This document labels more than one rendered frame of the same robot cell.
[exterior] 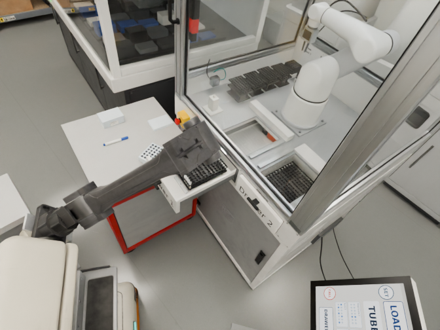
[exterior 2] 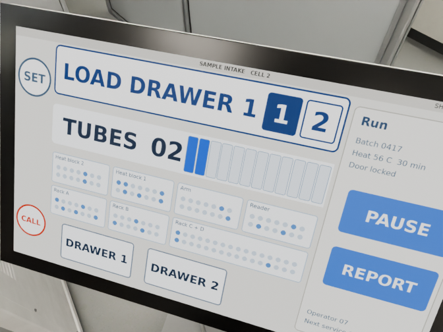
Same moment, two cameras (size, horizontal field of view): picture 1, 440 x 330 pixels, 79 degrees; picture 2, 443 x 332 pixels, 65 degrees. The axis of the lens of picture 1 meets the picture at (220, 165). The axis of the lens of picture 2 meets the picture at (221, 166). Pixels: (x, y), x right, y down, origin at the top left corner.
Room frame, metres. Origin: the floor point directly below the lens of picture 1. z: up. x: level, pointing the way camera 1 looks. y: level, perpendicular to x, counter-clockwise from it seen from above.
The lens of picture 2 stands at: (0.02, -0.31, 1.39)
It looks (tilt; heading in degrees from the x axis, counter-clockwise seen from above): 55 degrees down; 284
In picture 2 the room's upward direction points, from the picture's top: 1 degrees counter-clockwise
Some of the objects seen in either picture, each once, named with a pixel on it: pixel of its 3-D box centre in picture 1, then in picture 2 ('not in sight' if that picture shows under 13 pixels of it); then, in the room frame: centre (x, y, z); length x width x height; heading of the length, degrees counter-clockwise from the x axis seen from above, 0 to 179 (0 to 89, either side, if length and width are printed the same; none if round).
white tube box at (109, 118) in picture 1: (110, 117); not in sight; (1.11, 0.68, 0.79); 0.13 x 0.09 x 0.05; 135
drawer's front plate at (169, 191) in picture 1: (162, 183); not in sight; (0.68, 0.24, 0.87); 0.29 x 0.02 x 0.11; 44
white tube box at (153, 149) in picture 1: (152, 154); not in sight; (0.90, 0.37, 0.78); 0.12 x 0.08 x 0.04; 162
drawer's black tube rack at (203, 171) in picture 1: (198, 167); not in sight; (0.81, 0.10, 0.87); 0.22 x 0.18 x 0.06; 134
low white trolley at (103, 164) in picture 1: (139, 180); not in sight; (0.98, 0.52, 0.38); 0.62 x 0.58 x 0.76; 44
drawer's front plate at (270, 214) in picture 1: (257, 203); not in sight; (0.67, -0.20, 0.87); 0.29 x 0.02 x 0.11; 44
